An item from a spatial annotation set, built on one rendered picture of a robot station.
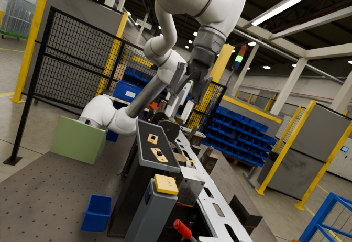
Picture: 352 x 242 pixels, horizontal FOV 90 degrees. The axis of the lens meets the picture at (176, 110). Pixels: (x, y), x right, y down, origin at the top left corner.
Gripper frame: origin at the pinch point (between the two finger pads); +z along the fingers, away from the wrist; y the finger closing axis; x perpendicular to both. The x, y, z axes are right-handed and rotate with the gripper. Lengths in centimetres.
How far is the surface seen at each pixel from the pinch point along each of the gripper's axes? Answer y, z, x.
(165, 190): -4.9, 18.1, -16.6
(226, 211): 35, 34, -12
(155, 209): -5.5, 23.8, -16.9
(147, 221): -6.2, 27.9, -16.7
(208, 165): 57, 35, 25
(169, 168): 1.1, 18.0, -7.1
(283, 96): 488, -78, 243
